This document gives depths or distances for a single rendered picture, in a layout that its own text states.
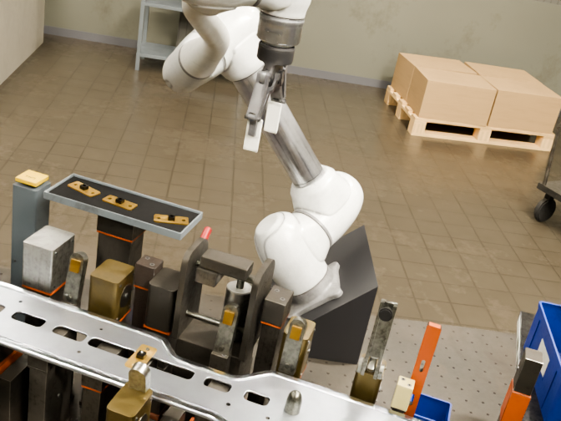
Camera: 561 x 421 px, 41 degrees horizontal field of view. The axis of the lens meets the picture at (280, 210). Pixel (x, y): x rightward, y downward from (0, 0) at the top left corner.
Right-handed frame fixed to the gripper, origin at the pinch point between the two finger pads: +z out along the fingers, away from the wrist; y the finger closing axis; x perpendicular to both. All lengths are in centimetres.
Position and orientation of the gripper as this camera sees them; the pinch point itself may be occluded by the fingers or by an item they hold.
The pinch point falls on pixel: (261, 136)
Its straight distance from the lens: 162.6
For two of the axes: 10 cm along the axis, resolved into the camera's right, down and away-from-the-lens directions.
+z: -1.7, 8.9, 4.3
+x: 9.4, 2.7, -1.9
